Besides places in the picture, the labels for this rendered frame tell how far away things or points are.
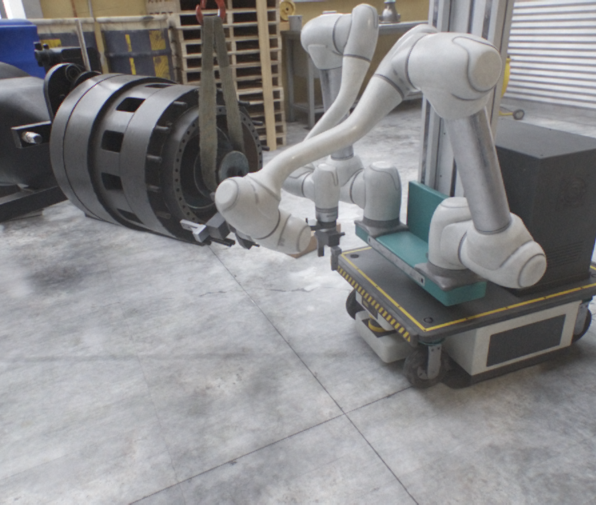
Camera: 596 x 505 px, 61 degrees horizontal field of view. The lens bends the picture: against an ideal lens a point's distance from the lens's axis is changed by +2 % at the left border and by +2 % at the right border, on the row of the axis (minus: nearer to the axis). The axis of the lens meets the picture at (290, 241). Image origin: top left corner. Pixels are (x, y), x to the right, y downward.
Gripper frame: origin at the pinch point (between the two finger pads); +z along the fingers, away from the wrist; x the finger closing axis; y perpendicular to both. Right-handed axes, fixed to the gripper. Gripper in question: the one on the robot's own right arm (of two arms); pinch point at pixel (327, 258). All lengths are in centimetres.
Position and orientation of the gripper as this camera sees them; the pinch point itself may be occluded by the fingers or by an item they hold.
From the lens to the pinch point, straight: 198.9
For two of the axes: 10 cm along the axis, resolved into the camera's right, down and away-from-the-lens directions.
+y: 9.4, -1.8, 3.0
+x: -3.5, -3.8, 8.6
